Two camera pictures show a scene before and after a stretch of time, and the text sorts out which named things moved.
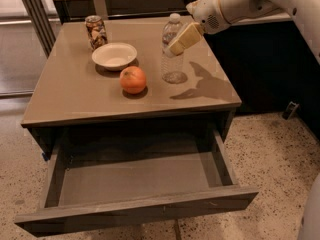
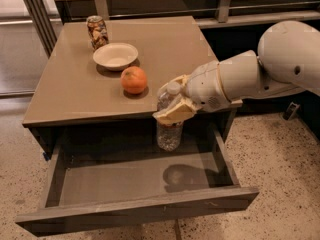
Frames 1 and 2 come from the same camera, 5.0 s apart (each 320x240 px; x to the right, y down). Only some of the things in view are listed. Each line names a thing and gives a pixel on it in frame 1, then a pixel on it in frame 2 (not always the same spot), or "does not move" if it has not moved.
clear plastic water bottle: x=172 y=66 → x=169 y=136
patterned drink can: x=96 y=33 does not move
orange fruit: x=132 y=79 does not move
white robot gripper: x=207 y=11 → x=203 y=85
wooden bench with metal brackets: x=70 y=1 does not move
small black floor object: x=291 y=108 does not move
